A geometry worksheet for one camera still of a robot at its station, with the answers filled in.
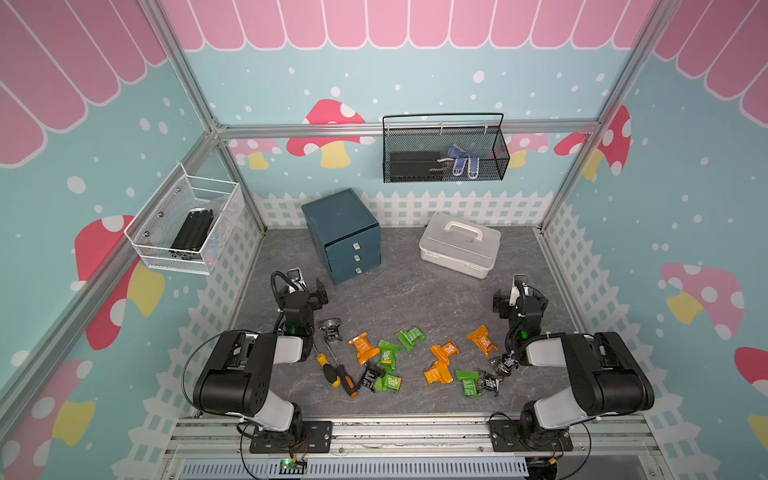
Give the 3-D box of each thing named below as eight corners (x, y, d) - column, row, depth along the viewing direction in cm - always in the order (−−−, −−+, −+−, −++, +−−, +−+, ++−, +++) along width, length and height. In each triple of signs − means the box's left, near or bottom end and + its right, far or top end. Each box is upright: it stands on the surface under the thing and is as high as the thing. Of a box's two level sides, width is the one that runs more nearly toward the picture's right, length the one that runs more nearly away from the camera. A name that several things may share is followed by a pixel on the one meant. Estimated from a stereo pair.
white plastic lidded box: (417, 263, 112) (419, 241, 102) (431, 233, 122) (434, 210, 112) (484, 286, 106) (494, 264, 96) (493, 252, 115) (503, 229, 105)
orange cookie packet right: (487, 358, 89) (488, 356, 88) (467, 337, 93) (468, 334, 92) (501, 346, 92) (503, 343, 90) (481, 326, 96) (483, 323, 94)
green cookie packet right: (458, 396, 83) (459, 394, 81) (455, 373, 87) (456, 370, 85) (480, 396, 82) (482, 394, 81) (476, 373, 87) (477, 370, 85)
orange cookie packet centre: (444, 366, 88) (445, 364, 86) (430, 349, 91) (430, 346, 89) (460, 353, 90) (462, 350, 88) (446, 337, 93) (447, 334, 92)
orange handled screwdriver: (352, 400, 81) (351, 398, 80) (334, 370, 86) (333, 368, 85) (360, 395, 82) (359, 393, 81) (342, 365, 87) (341, 363, 86)
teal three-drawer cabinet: (341, 298, 102) (330, 256, 85) (316, 249, 116) (301, 204, 99) (387, 277, 108) (386, 234, 90) (358, 233, 122) (352, 187, 104)
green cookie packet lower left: (375, 391, 83) (375, 389, 81) (376, 375, 86) (375, 372, 84) (402, 391, 83) (402, 389, 81) (402, 375, 86) (402, 372, 84)
